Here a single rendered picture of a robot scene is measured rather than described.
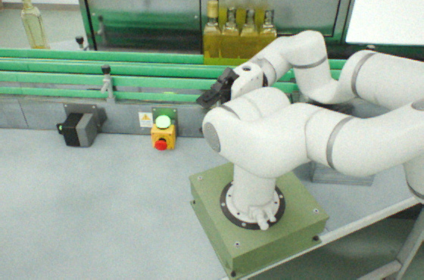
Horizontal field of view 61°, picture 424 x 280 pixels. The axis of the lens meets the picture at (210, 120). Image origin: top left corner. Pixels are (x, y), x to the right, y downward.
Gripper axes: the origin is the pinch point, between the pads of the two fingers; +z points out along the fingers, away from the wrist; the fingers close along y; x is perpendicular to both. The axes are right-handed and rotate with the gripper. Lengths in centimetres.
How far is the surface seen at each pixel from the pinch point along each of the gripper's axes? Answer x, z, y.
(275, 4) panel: 26, -60, 14
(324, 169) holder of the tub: -18.1, -27.9, 33.2
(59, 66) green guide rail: 67, 3, 24
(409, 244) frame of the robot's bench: -51, -56, 84
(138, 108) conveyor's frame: 38.0, -6.4, 31.5
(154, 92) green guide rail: 36.2, -12.1, 27.3
